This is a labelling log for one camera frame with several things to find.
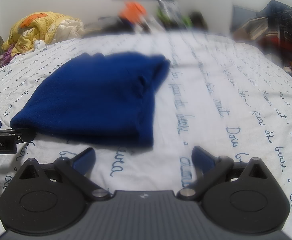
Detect blue fleece garment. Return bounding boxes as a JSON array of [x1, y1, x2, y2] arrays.
[[10, 52, 170, 147]]

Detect dark clothes pile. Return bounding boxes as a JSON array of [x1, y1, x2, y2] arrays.
[[231, 0, 292, 67]]

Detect yellow quilt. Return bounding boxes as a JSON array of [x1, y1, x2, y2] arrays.
[[2, 11, 86, 56]]

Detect green and black bag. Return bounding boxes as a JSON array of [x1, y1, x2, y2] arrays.
[[182, 11, 208, 31]]

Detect grey monitor screen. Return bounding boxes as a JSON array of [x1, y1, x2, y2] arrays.
[[230, 5, 257, 33]]

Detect blue floral white pillow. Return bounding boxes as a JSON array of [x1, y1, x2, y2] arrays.
[[157, 0, 183, 28]]

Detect orange bag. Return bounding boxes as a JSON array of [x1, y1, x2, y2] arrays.
[[118, 2, 147, 23]]

